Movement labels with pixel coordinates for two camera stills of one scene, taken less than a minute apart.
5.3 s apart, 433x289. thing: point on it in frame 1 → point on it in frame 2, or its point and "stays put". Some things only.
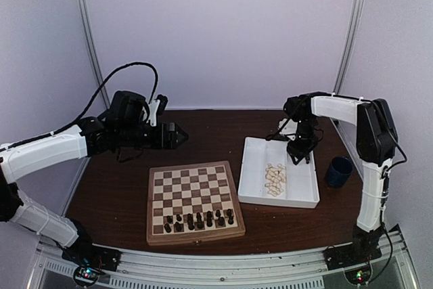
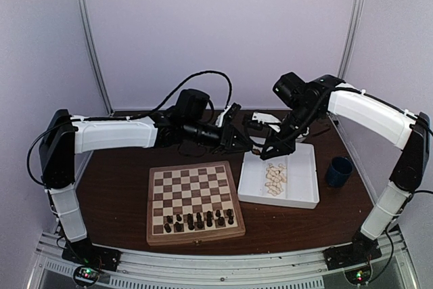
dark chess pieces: [190, 220] stays put
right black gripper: [300, 151] → [285, 147]
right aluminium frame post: [352, 26] stays put
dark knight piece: [178, 227] stays put
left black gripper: [168, 139] → [229, 133]
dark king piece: [199, 225] stays put
